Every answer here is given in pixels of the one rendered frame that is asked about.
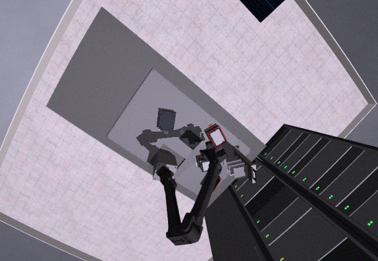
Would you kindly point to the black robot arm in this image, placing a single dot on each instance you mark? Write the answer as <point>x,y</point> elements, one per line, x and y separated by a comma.
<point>190,230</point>

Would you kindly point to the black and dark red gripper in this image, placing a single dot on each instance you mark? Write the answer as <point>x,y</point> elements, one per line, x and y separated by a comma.
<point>203,154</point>

